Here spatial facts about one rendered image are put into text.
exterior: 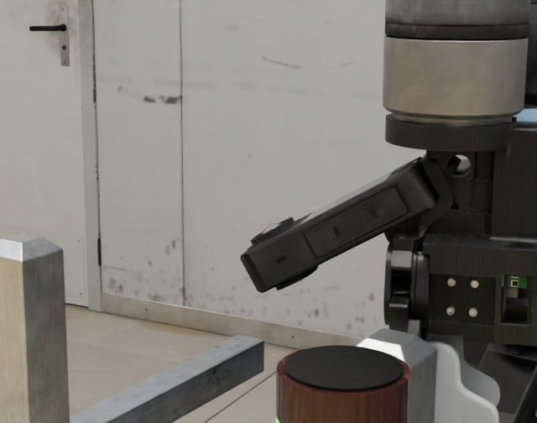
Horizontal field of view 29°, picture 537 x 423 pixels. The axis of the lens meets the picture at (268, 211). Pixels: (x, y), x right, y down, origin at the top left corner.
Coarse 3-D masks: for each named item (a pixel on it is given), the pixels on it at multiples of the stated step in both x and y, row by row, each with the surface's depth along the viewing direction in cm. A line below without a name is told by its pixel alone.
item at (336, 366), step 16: (304, 352) 49; (320, 352) 49; (336, 352) 49; (352, 352) 49; (368, 352) 49; (384, 352) 49; (288, 368) 47; (304, 368) 47; (320, 368) 47; (336, 368) 47; (352, 368) 47; (368, 368) 47; (384, 368) 47; (400, 368) 47; (304, 384) 45; (320, 384) 45; (336, 384) 45; (352, 384) 45; (368, 384) 45; (384, 384) 45
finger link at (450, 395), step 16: (448, 352) 57; (448, 368) 58; (448, 384) 58; (448, 400) 58; (464, 400) 58; (480, 400) 58; (448, 416) 58; (464, 416) 58; (480, 416) 58; (496, 416) 58
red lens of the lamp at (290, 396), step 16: (288, 384) 46; (400, 384) 46; (288, 400) 46; (304, 400) 45; (320, 400) 45; (336, 400) 44; (352, 400) 44; (368, 400) 45; (384, 400) 45; (400, 400) 46; (288, 416) 46; (304, 416) 45; (320, 416) 45; (336, 416) 45; (352, 416) 45; (368, 416) 45; (384, 416) 45; (400, 416) 46
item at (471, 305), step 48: (432, 144) 54; (480, 144) 54; (528, 144) 54; (480, 192) 56; (528, 192) 55; (432, 240) 56; (480, 240) 56; (528, 240) 55; (384, 288) 56; (432, 288) 57; (480, 288) 56; (528, 288) 58; (480, 336) 56; (528, 336) 55
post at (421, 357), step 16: (384, 336) 51; (400, 336) 51; (416, 336) 51; (400, 352) 50; (416, 352) 50; (432, 352) 51; (416, 368) 50; (432, 368) 52; (416, 384) 50; (432, 384) 52; (416, 400) 50; (432, 400) 52; (416, 416) 51; (432, 416) 52
